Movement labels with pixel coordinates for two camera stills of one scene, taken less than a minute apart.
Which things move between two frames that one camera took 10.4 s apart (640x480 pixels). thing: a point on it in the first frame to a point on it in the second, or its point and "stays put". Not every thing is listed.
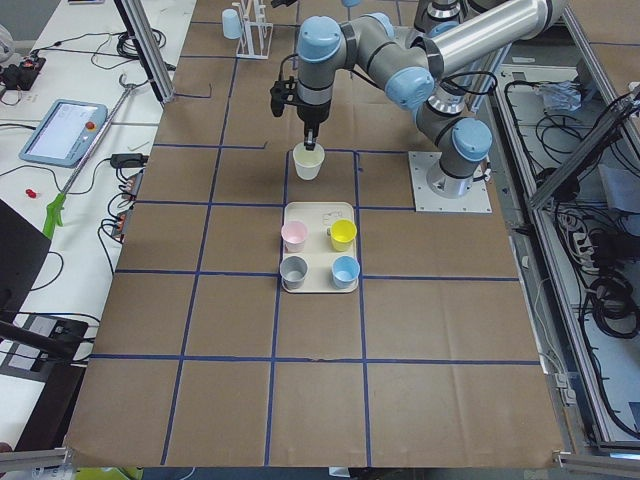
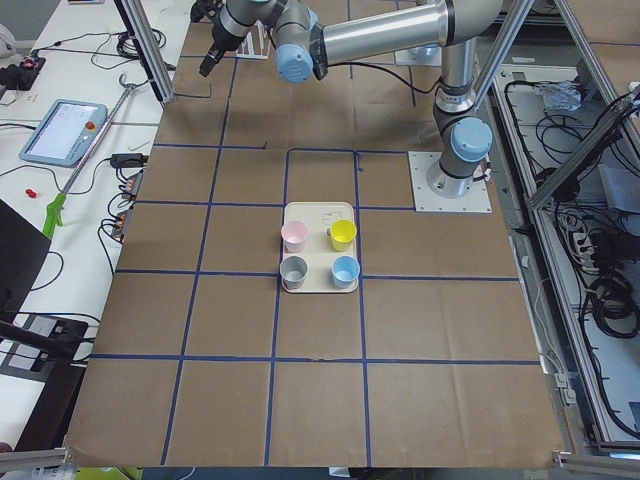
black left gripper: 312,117 to 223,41
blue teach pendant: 64,133 stays put
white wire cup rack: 255,31 stays put
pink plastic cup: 293,234 stays put
